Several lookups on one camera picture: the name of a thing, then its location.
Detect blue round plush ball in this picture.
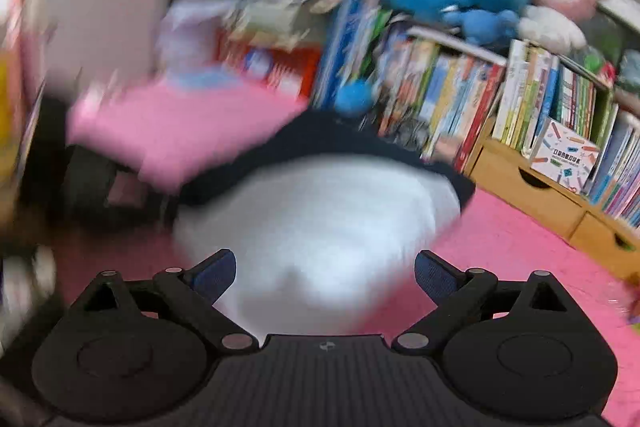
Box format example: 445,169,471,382
334,79,373,115

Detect white shelf board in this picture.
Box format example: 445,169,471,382
405,26,508,66

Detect stack of paper booklets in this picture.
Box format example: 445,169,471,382
225,0,321,48

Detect row of tall blue books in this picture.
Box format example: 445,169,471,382
312,0,396,108

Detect wooden drawer organizer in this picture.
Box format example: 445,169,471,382
460,119,640,280

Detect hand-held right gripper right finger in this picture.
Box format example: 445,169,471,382
392,249,576,353

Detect dark object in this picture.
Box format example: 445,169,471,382
62,144,171,233

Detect white printed card box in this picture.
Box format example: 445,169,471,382
529,117,601,195

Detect loose white papers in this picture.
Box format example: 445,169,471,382
160,0,241,78

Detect red plastic crate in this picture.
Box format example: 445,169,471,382
215,34,323,98

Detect row of thin children's books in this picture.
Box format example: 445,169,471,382
492,38,640,228

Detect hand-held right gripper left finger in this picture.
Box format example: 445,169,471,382
70,248,261,353

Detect pink mat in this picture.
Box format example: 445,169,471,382
45,84,640,427

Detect black model bicycle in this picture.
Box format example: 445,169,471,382
385,117,441,158

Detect navy white striped jacket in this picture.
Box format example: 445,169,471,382
167,112,477,338

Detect blue white printed sheet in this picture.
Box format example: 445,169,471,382
170,67,241,90

